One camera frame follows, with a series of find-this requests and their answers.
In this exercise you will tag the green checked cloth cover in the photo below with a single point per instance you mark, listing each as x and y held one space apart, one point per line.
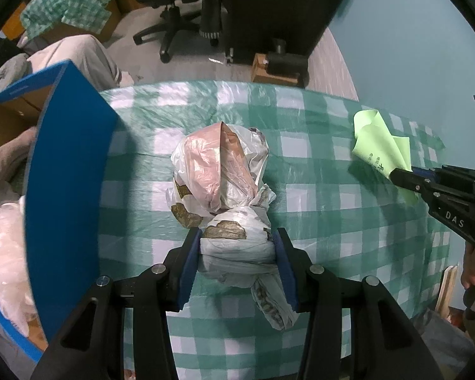
63 8

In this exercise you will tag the wooden sticks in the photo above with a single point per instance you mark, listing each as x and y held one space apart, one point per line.
446 289

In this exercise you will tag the black office chair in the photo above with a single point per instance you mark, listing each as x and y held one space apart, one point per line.
170 12

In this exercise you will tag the silver plastic bag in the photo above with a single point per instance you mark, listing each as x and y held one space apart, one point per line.
443 340

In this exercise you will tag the grey-brown towel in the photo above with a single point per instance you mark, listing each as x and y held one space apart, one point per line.
4 158

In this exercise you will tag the light green cloth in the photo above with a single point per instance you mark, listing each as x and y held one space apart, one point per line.
376 142

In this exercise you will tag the grey quilted duvet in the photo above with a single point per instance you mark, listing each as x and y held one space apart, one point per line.
10 69

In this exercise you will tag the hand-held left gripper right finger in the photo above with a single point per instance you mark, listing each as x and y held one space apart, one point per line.
285 269

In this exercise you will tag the black cabinet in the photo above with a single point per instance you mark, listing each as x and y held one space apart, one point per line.
277 8

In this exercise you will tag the blue-rimmed cardboard box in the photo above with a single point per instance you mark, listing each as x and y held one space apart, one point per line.
67 186

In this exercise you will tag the knotted plastic bag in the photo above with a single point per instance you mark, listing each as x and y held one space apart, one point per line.
221 174

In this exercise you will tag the grey mattress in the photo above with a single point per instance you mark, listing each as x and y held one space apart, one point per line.
79 59

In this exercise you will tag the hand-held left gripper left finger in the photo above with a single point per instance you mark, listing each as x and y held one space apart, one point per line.
188 269

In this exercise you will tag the white mesh bath loofah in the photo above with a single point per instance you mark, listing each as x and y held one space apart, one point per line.
4 253

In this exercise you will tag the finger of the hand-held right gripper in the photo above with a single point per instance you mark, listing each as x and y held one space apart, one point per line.
459 180
409 182

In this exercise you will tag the grey garment on chair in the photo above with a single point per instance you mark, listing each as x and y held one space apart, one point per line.
211 12

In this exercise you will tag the person's right hand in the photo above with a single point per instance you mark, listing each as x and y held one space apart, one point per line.
472 267

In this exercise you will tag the green checked tablecloth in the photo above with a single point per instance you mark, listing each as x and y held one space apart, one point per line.
320 213

